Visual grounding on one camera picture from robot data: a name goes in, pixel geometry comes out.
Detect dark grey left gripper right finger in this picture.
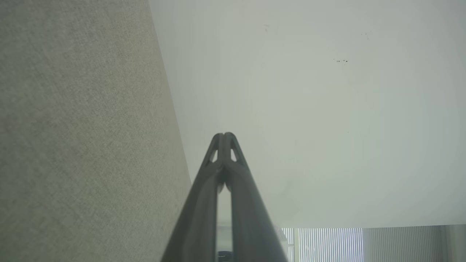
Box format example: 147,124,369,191
225,132,289,262

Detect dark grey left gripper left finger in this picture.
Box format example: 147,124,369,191
161,133,224,262

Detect white vertical window blinds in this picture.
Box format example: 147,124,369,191
280,225,466,262

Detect grey fabric sofa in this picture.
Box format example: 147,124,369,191
0,0,192,262

